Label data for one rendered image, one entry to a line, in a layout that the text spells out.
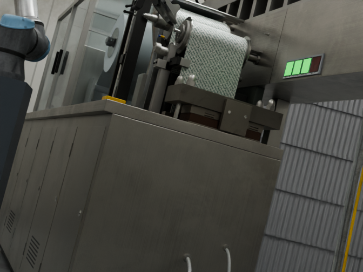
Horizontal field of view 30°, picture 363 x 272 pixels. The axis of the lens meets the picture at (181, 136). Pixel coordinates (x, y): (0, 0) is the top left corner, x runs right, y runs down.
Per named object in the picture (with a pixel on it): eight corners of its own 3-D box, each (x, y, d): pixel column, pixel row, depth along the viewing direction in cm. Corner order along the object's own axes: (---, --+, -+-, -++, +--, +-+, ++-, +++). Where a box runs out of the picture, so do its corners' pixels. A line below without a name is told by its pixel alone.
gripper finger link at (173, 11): (187, 15, 251) (173, -6, 251) (175, 23, 250) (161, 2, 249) (186, 17, 254) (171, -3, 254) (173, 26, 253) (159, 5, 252)
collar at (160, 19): (152, 27, 284) (155, 13, 285) (165, 32, 286) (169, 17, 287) (156, 25, 278) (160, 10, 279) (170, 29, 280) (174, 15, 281)
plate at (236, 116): (217, 129, 236) (224, 99, 237) (242, 136, 239) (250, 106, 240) (220, 129, 234) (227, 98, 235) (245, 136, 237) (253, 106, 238)
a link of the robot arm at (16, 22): (-14, 43, 234) (-4, 6, 235) (4, 53, 247) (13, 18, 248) (17, 51, 232) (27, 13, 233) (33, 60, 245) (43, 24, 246)
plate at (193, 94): (163, 101, 246) (168, 85, 247) (260, 129, 259) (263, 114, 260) (178, 100, 231) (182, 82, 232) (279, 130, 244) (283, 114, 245)
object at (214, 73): (175, 92, 252) (187, 44, 254) (230, 108, 260) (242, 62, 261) (175, 91, 252) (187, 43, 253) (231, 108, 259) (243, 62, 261)
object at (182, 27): (177, 26, 263) (184, 21, 256) (182, 27, 263) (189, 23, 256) (173, 44, 261) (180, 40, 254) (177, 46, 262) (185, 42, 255)
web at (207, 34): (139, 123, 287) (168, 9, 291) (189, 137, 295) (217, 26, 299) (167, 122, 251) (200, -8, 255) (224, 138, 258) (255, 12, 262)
